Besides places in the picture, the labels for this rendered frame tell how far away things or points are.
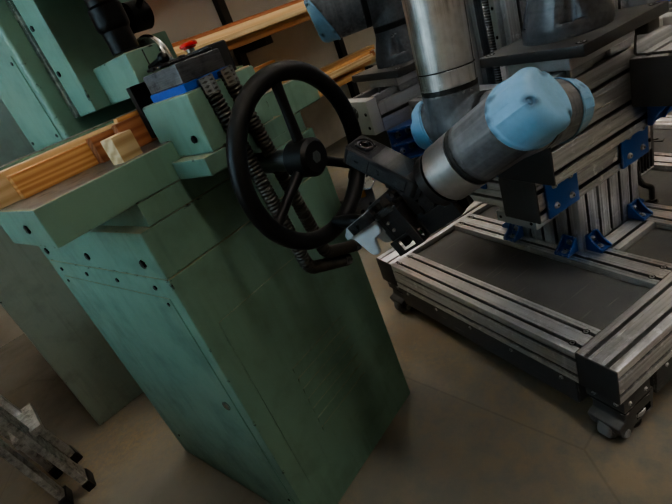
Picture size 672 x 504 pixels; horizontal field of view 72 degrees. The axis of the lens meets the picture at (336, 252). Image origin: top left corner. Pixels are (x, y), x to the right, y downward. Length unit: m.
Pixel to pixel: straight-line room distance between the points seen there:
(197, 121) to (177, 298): 0.29
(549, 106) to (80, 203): 0.60
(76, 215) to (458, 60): 0.55
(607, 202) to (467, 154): 0.95
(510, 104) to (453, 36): 0.18
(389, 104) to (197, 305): 0.72
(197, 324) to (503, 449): 0.77
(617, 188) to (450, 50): 0.92
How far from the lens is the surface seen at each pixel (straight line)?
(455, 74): 0.64
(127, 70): 0.95
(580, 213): 1.36
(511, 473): 1.21
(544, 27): 0.96
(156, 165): 0.80
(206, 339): 0.86
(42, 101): 1.12
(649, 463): 1.23
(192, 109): 0.73
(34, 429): 1.68
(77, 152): 0.92
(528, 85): 0.49
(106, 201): 0.76
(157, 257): 0.79
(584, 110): 0.62
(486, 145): 0.51
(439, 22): 0.63
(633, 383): 1.15
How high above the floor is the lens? 0.99
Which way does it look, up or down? 26 degrees down
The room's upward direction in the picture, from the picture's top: 21 degrees counter-clockwise
